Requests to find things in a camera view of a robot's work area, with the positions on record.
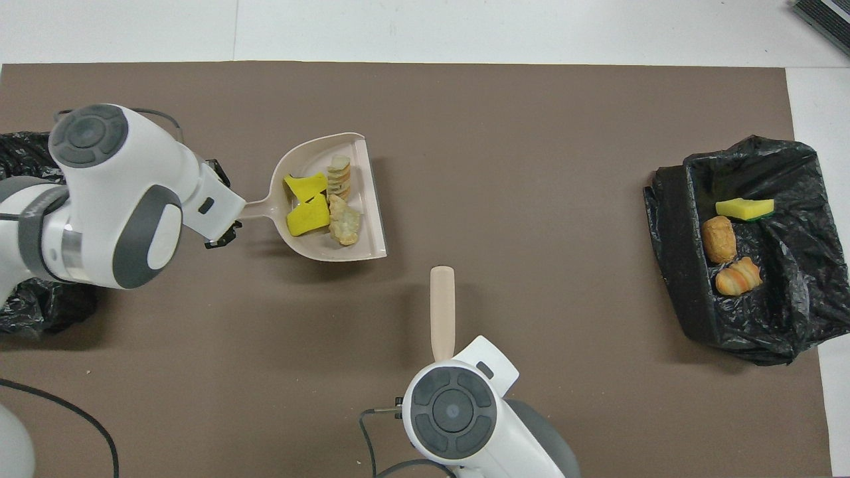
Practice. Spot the toy croissant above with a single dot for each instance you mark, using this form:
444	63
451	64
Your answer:
737	277

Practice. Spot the pink plastic dustpan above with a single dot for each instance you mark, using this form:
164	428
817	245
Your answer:
372	199

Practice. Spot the beige stone piece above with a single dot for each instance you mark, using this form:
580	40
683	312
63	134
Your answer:
339	176
345	226

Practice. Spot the pink hand brush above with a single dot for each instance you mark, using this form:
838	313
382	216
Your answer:
443	312

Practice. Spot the black ribbed panel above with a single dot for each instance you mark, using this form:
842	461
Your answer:
830	16

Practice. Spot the yellow sponge chunk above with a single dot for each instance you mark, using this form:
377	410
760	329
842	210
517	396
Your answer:
309	218

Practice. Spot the brown table mat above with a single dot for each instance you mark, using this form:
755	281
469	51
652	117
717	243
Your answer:
531	133

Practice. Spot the black bag lined open bin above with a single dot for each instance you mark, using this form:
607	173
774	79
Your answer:
797	299

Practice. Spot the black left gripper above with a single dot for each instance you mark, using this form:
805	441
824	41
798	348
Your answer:
224	238

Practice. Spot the yellow sponge wedge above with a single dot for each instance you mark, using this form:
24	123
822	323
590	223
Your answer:
302	186

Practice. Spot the crumpled black trash bag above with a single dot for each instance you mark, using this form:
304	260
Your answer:
26	153

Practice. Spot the yellow sponge with green backing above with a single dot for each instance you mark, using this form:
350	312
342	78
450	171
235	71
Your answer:
740	207

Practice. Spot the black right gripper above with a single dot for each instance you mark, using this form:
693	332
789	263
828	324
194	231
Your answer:
400	406

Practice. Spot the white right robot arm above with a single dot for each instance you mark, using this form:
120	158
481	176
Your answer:
505	438

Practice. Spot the brown toy bread roll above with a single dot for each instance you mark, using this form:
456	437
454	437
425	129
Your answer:
719	239

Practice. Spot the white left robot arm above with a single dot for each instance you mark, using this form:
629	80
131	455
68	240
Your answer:
119	199

